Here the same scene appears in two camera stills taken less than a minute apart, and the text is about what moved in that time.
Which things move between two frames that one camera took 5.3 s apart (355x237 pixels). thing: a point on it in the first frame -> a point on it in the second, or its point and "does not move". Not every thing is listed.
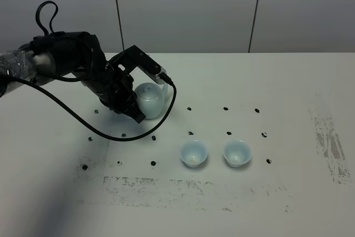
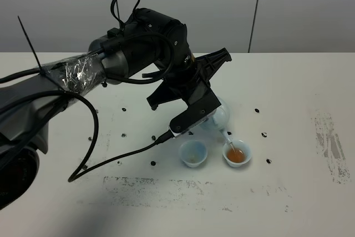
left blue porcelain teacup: (193, 152) does not move
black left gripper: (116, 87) -> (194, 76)
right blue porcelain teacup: (237, 153) does not move
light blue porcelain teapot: (151, 97) -> (219, 121)
